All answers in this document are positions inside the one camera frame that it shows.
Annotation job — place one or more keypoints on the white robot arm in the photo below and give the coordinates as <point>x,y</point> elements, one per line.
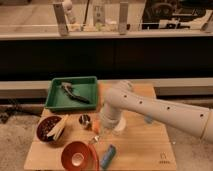
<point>194,120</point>

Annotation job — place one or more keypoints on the beige utensil in brown bowl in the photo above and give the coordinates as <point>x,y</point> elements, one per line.
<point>57,129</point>

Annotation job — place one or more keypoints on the dark brown bowl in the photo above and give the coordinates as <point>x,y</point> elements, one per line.
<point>45,126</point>

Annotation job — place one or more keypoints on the red bowl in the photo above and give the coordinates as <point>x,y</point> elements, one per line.
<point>79,156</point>

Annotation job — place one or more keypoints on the green plastic tray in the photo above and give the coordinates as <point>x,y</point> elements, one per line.
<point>86,87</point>

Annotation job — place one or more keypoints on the orange round object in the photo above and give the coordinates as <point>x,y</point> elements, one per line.
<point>96,126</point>

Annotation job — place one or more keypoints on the small metal cup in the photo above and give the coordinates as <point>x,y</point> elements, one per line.
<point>85,121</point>

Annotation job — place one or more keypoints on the dark tongs in tray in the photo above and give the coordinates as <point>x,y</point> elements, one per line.
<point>69,91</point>

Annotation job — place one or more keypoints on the small white cup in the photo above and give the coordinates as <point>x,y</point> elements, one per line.
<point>120,126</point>

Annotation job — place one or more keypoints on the wooden board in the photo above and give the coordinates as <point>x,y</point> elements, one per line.
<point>140,147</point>

